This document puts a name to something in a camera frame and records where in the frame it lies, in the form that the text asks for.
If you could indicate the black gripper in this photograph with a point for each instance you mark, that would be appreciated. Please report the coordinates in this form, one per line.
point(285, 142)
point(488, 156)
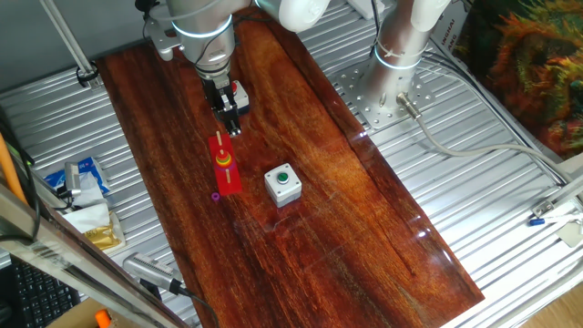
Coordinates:
point(217, 91)

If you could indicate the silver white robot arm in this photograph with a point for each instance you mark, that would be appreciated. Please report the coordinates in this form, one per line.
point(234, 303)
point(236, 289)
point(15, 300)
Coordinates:
point(205, 27)

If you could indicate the red Hanoi base with pegs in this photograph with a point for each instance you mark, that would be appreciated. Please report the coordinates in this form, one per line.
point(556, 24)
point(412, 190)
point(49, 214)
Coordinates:
point(232, 184)

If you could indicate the glossy wooden board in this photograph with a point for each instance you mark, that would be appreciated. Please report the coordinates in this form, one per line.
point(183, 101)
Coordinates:
point(319, 228)

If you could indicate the blue tissue pack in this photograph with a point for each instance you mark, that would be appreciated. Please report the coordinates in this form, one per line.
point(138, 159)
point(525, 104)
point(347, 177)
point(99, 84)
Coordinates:
point(91, 166)

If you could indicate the white crumpled paper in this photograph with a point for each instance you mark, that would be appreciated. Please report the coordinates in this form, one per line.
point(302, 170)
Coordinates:
point(88, 218)

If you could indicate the gold foil packet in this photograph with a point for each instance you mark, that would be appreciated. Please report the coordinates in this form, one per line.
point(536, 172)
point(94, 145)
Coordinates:
point(104, 238)

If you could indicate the white power strip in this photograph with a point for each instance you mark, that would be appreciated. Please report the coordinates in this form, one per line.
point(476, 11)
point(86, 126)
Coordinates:
point(362, 8)

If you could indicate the grey metal pole with clamp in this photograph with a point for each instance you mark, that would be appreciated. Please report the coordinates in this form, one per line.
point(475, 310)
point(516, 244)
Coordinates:
point(68, 42)

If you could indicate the orange plastic object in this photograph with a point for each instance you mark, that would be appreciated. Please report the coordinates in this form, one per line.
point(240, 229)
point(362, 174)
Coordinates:
point(103, 319)

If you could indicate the white printed paper sign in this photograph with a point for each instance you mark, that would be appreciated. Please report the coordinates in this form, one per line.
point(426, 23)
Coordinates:
point(448, 32)

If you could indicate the brown cardboard box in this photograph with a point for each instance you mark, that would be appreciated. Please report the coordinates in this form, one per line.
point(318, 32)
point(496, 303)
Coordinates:
point(77, 317)

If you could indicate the black keyboard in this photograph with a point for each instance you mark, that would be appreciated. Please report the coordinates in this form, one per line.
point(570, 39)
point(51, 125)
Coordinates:
point(41, 296)

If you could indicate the colourful patterned cloth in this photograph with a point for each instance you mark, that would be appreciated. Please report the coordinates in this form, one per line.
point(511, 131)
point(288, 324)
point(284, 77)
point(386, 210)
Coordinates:
point(524, 59)

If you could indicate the blue capped marker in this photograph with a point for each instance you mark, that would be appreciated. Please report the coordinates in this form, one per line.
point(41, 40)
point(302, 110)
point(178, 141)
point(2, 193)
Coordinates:
point(536, 222)

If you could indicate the red button switch box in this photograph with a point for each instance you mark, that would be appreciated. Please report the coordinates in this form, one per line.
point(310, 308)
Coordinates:
point(242, 99)

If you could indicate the green button switch box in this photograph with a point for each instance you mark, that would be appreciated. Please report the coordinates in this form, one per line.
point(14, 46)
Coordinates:
point(282, 187)

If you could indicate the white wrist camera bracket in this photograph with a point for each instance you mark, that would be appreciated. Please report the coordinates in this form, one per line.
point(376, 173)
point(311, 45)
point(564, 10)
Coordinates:
point(161, 43)

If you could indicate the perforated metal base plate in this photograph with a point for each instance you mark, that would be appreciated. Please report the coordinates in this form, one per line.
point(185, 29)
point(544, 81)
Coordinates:
point(360, 105)

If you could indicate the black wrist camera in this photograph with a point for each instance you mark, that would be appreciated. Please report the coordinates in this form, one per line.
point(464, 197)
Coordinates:
point(145, 5)

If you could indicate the silver depth camera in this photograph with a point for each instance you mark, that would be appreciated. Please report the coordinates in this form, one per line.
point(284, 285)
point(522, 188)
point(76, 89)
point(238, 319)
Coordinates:
point(72, 177)
point(148, 269)

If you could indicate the metal frame rail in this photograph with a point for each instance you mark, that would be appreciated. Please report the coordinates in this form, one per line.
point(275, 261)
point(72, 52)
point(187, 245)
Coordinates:
point(91, 273)

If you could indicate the small metal corner bracket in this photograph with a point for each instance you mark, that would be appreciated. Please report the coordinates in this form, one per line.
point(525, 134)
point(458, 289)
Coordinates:
point(542, 208)

